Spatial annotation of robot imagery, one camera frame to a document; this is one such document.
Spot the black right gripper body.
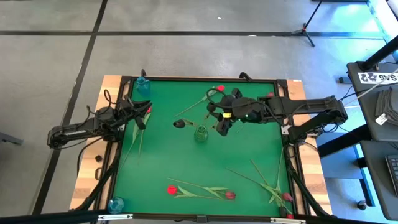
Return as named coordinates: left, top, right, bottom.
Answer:
left=217, top=95, right=249, bottom=124

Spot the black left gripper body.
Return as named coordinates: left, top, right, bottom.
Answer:
left=120, top=98, right=141, bottom=124

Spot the black artificial tulip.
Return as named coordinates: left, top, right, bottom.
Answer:
left=172, top=117, right=201, bottom=129
left=275, top=148, right=287, bottom=218

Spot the blue glass vase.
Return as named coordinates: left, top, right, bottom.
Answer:
left=108, top=196, right=125, bottom=215
left=136, top=77, right=152, bottom=97

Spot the green glass vase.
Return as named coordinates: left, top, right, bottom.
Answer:
left=194, top=124, right=209, bottom=144

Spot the green table mat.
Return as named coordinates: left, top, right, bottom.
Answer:
left=112, top=80, right=293, bottom=217

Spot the black tripod stand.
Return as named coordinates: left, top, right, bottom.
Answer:
left=290, top=0, right=325, bottom=48

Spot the grey chair leg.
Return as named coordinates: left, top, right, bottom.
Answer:
left=0, top=132, right=24, bottom=146

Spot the dark grey side desk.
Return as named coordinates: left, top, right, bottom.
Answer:
left=346, top=61, right=398, bottom=142

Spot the white printed sticker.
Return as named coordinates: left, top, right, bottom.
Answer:
left=357, top=72, right=398, bottom=85

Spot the dark grey fabric stack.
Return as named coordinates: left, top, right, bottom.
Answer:
left=374, top=86, right=398, bottom=126

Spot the grey computer desk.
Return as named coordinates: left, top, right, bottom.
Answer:
left=360, top=139, right=398, bottom=221

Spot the computer keyboard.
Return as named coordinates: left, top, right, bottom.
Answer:
left=385, top=154, right=398, bottom=197

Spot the black table frame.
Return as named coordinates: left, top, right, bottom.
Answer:
left=93, top=75, right=315, bottom=223

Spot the black frame strut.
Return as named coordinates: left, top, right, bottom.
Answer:
left=74, top=146, right=123, bottom=215
left=286, top=146, right=331, bottom=217

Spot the black overhead frame beam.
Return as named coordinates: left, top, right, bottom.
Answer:
left=0, top=210, right=398, bottom=224

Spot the black post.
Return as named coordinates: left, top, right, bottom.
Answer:
left=360, top=35, right=398, bottom=72

